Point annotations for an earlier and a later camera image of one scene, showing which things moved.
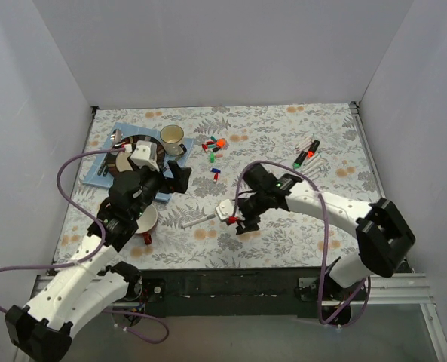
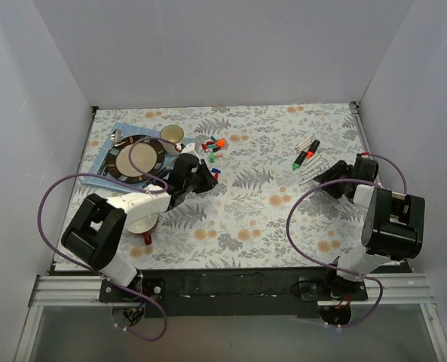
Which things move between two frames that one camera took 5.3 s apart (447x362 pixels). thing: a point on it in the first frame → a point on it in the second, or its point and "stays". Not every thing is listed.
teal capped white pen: (314, 167) stays
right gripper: (243, 216) → (338, 178)
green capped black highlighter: (299, 159) stays
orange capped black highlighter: (313, 148) stays
